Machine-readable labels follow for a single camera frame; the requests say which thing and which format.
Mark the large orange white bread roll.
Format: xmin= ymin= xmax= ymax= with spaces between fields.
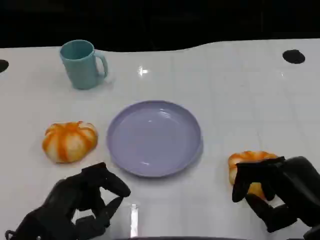
xmin=41 ymin=121 xmax=99 ymax=164

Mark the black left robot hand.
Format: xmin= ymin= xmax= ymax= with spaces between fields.
xmin=14 ymin=161 xmax=132 ymax=240

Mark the small orange white bread roll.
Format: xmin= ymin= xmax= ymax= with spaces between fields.
xmin=227 ymin=150 xmax=280 ymax=201

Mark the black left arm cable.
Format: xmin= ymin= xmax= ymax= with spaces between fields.
xmin=4 ymin=229 xmax=18 ymax=240

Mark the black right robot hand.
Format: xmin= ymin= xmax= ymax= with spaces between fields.
xmin=231 ymin=156 xmax=320 ymax=234

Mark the pale green mug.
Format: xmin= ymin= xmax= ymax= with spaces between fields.
xmin=59 ymin=39 xmax=109 ymax=90

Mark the lilac plate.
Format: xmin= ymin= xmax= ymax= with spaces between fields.
xmin=106 ymin=100 xmax=204 ymax=178

